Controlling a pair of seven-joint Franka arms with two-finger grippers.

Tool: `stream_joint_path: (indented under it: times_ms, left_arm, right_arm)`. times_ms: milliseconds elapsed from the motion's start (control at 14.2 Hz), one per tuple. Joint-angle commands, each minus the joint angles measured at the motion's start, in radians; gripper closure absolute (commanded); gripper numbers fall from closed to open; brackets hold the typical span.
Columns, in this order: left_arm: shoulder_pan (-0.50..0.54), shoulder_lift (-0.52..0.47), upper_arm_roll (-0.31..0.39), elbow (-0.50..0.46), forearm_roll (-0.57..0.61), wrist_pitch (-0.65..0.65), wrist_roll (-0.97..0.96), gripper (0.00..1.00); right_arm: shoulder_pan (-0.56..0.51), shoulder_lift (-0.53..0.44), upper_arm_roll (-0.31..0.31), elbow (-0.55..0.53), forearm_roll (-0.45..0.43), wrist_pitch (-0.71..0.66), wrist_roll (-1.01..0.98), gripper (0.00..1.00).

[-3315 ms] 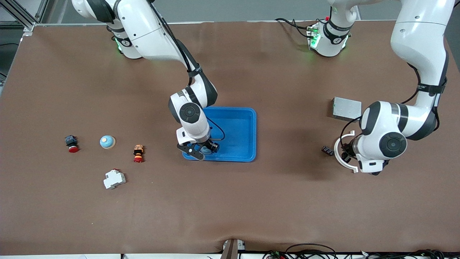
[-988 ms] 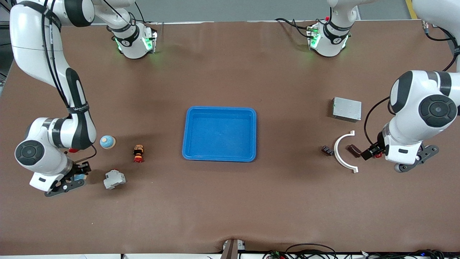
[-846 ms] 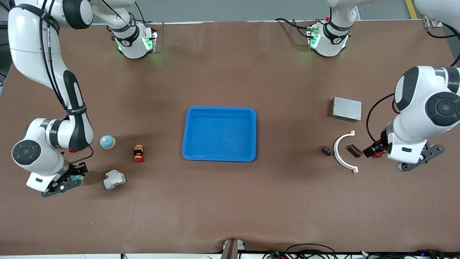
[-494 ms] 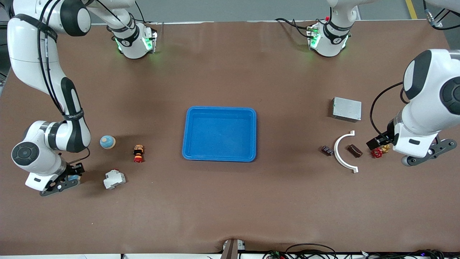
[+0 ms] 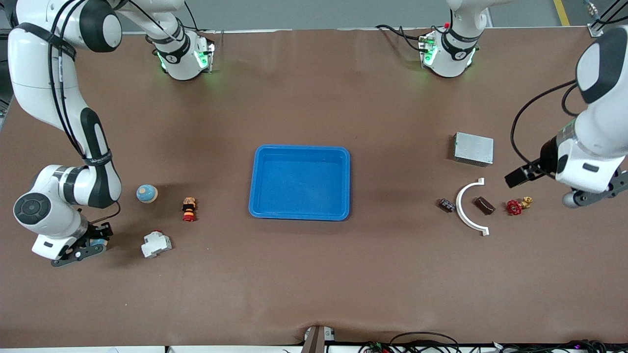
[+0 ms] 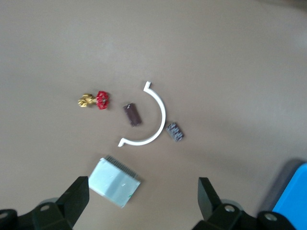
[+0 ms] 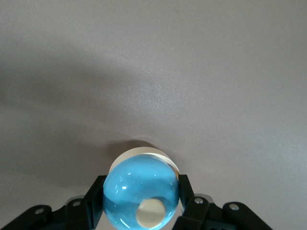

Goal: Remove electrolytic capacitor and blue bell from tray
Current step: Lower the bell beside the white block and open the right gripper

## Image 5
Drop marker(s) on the brown camera mount post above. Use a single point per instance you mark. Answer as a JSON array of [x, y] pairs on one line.
[[314, 343]]

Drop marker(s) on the aluminium frame post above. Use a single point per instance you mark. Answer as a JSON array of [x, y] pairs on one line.
[[596, 32]]

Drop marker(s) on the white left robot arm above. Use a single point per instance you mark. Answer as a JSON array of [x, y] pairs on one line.
[[596, 132]]

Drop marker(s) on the black printed capacitor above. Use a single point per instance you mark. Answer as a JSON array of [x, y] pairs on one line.
[[446, 205]]

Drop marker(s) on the light blue round bell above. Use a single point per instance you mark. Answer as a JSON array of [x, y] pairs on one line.
[[99, 241], [146, 193]]

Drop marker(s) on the dark brown capacitor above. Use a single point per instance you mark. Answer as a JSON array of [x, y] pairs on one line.
[[484, 205]]

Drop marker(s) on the grey metal box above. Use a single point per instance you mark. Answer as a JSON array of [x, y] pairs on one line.
[[473, 149]]

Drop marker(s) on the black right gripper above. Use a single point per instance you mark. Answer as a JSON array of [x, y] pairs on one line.
[[94, 232]]

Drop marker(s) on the red orange push button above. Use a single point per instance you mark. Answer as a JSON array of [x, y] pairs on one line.
[[189, 208]]

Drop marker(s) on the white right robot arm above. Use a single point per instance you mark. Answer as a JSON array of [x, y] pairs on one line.
[[44, 73]]

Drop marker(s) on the blue plastic tray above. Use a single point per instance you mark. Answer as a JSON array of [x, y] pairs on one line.
[[299, 184]]

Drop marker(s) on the white circuit breaker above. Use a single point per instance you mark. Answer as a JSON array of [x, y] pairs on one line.
[[156, 244]]

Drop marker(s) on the white curved bracket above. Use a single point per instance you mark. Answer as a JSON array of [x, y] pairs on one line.
[[460, 208]]

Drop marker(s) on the small white mount block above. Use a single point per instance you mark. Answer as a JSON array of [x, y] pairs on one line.
[[329, 335]]

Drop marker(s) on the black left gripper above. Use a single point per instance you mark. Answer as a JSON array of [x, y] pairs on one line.
[[546, 158]]

